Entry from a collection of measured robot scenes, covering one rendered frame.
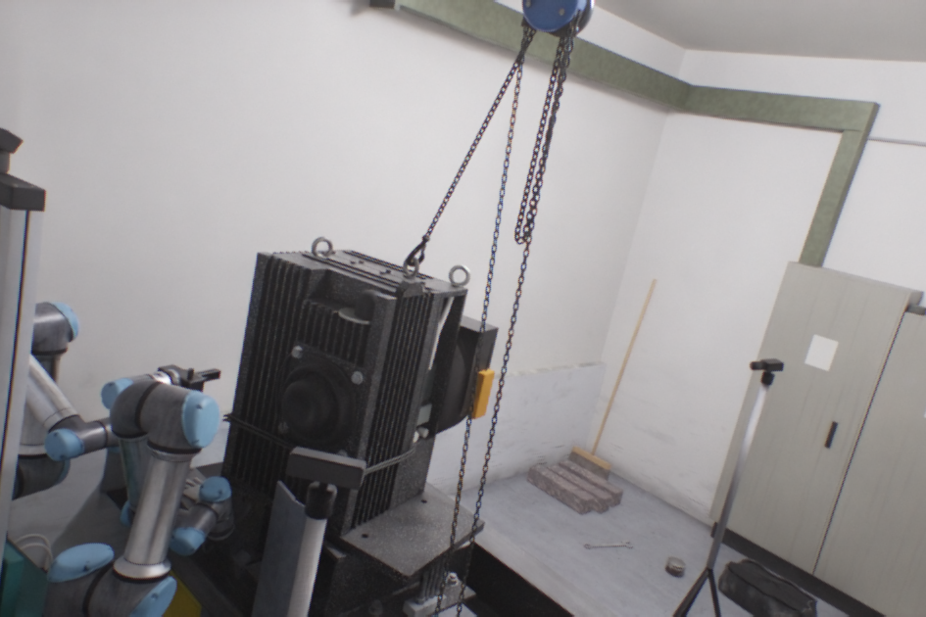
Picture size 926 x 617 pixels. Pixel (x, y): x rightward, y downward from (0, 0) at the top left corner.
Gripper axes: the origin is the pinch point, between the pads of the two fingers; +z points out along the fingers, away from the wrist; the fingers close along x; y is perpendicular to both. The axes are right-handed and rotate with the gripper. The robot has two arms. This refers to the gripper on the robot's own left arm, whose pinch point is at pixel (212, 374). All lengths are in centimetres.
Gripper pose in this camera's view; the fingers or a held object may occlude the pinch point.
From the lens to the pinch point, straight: 230.1
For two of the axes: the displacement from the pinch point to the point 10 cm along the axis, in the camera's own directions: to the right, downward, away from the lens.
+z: 5.0, -0.8, 8.6
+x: -8.4, -2.9, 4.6
